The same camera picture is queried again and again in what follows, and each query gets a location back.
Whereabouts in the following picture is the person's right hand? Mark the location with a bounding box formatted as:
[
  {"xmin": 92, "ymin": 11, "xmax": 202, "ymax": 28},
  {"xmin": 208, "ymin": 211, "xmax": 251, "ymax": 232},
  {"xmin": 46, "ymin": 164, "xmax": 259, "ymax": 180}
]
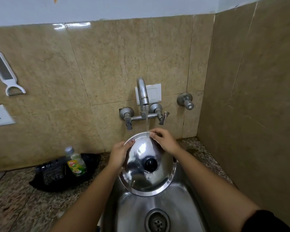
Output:
[{"xmin": 149, "ymin": 128, "xmax": 183, "ymax": 156}]

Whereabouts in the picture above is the person's left hand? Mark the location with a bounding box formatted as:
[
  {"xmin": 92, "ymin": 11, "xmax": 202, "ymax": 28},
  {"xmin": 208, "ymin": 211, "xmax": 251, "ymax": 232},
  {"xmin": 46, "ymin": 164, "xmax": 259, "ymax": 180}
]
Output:
[{"xmin": 107, "ymin": 139, "xmax": 135, "ymax": 171}]

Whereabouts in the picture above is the steel pot lid black knob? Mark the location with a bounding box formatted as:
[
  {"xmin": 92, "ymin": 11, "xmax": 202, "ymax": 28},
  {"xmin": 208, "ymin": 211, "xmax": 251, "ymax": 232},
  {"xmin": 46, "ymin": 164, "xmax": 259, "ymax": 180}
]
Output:
[{"xmin": 119, "ymin": 132, "xmax": 177, "ymax": 197}]

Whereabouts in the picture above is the person's right forearm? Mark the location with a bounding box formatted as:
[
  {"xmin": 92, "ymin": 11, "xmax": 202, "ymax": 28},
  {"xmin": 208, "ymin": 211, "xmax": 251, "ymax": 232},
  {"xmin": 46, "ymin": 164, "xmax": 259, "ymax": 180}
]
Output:
[{"xmin": 173, "ymin": 148, "xmax": 260, "ymax": 232}]

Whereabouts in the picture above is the person's left forearm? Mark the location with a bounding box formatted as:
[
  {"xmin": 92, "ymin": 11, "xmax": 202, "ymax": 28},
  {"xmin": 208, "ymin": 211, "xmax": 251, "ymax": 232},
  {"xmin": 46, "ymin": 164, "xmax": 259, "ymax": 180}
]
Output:
[{"xmin": 49, "ymin": 164, "xmax": 121, "ymax": 232}]

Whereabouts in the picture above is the dish soap bottle yellow label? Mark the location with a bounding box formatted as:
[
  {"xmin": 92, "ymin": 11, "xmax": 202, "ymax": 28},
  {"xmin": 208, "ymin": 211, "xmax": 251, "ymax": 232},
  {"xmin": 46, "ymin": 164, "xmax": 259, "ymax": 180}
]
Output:
[{"xmin": 64, "ymin": 146, "xmax": 87, "ymax": 177}]

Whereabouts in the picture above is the stainless steel sink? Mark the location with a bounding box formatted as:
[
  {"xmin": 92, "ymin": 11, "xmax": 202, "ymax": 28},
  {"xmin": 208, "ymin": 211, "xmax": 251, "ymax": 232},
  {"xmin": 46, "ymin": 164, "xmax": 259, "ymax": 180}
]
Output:
[{"xmin": 100, "ymin": 160, "xmax": 209, "ymax": 232}]

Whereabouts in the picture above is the black plastic tray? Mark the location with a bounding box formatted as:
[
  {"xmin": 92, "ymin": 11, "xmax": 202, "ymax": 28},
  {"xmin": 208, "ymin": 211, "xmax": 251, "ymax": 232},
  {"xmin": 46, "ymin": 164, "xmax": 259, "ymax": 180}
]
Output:
[{"xmin": 29, "ymin": 153, "xmax": 101, "ymax": 193}]

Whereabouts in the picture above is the steel sink drain strainer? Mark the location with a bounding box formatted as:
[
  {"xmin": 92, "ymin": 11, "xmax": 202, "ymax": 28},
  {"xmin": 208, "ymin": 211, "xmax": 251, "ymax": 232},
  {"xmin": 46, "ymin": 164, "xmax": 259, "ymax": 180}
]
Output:
[{"xmin": 145, "ymin": 209, "xmax": 171, "ymax": 232}]

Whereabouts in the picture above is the black sleeve cuff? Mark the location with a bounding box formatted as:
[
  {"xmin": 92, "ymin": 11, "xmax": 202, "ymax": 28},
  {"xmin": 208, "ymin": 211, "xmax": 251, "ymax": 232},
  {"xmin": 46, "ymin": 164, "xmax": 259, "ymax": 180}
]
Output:
[{"xmin": 242, "ymin": 210, "xmax": 290, "ymax": 232}]

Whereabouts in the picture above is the white grater with peeler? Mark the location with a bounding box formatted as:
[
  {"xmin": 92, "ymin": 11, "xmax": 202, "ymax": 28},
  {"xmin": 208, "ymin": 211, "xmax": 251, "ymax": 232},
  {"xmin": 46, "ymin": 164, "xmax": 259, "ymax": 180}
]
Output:
[{"xmin": 0, "ymin": 49, "xmax": 26, "ymax": 96}]

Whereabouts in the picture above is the steel wall mixer faucet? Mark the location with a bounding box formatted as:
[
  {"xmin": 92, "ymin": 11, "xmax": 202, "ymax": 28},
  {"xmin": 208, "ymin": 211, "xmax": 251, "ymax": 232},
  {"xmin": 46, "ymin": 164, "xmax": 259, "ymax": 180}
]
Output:
[{"xmin": 119, "ymin": 78, "xmax": 170, "ymax": 131}]

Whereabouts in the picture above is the white blank wall plate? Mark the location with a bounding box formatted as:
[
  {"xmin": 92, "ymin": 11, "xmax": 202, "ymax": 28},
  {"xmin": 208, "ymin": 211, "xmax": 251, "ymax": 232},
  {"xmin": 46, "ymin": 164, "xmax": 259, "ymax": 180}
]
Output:
[{"xmin": 135, "ymin": 84, "xmax": 162, "ymax": 106}]

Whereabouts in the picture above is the steel wall stop valve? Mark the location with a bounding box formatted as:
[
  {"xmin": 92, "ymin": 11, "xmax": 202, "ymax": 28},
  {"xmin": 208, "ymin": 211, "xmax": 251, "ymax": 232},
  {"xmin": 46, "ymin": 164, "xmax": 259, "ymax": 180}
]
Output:
[{"xmin": 177, "ymin": 93, "xmax": 195, "ymax": 111}]

